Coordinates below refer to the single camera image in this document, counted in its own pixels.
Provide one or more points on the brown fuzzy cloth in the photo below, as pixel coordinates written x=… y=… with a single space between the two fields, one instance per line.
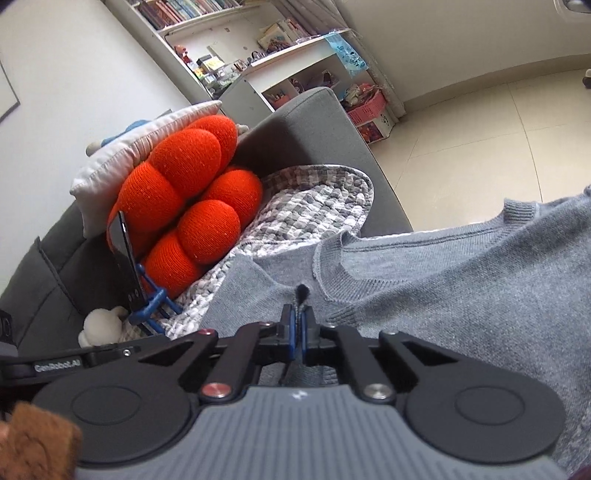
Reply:
x=41 y=438

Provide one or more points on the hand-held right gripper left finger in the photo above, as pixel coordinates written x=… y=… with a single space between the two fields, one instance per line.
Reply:
x=290 y=333

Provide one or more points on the blue plush toy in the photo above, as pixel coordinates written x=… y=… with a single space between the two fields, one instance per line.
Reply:
x=122 y=134

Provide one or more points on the printed cardboard box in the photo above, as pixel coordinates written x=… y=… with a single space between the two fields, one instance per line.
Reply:
x=376 y=129

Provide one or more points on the white plush toy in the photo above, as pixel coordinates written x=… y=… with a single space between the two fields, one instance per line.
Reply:
x=101 y=325

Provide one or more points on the pink plastic basket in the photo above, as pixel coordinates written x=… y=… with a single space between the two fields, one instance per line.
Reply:
x=367 y=108

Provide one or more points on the blue printed plastic bag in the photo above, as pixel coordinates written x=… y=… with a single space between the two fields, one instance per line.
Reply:
x=346 y=53

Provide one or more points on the row of books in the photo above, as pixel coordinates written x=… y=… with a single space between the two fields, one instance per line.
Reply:
x=184 y=9

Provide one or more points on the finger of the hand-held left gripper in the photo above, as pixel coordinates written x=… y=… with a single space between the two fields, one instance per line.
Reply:
x=120 y=353

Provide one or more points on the white cushion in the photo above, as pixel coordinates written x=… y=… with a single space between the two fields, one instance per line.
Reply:
x=106 y=170

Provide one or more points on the grey fabric sofa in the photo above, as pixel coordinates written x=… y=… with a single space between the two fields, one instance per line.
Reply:
x=314 y=134

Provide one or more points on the blue figure phone stand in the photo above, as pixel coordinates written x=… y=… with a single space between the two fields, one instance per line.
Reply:
x=152 y=304

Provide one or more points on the grey knit sweater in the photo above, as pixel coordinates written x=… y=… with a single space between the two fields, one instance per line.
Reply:
x=438 y=300

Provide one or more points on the orange knot cushion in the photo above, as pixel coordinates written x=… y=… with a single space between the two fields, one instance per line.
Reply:
x=184 y=161

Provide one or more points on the grey white checked quilted blanket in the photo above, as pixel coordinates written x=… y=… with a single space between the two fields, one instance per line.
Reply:
x=314 y=198

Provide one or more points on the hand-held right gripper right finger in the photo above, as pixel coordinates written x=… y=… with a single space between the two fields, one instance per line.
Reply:
x=303 y=333

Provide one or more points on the white bookshelf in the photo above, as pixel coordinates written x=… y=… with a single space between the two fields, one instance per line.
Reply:
x=295 y=55

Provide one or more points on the black smartphone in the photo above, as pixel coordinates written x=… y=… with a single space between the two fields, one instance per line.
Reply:
x=124 y=258

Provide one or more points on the wall picture frame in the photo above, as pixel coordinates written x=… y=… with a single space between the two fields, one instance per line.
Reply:
x=8 y=99

